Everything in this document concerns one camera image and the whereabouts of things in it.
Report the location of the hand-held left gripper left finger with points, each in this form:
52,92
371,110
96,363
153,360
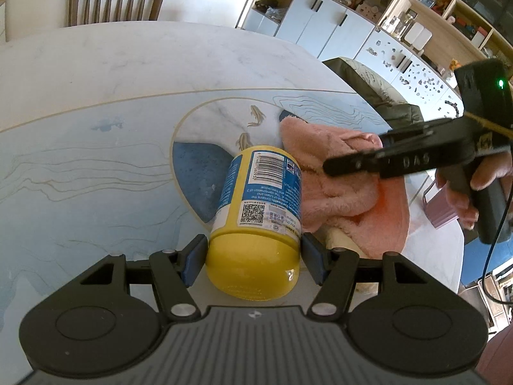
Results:
193,262

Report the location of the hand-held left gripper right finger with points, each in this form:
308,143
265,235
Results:
314,260

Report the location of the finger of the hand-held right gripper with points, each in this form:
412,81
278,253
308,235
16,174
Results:
400,162

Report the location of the pink fluffy cloth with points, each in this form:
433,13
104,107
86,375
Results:
344,184

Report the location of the yellow bottle with blue label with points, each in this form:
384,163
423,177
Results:
254,224

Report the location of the person's right hand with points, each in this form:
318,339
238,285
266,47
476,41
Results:
491,172

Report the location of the upholstered chair with olive cushion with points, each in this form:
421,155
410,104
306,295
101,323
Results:
396,114

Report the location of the pink stool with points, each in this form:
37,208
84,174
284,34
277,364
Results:
441,210

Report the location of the person's pink clothing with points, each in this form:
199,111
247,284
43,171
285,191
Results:
499,353

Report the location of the brown wooden chair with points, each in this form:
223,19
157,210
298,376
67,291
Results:
116,2

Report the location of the white wall cabinet unit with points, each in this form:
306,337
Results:
360,16

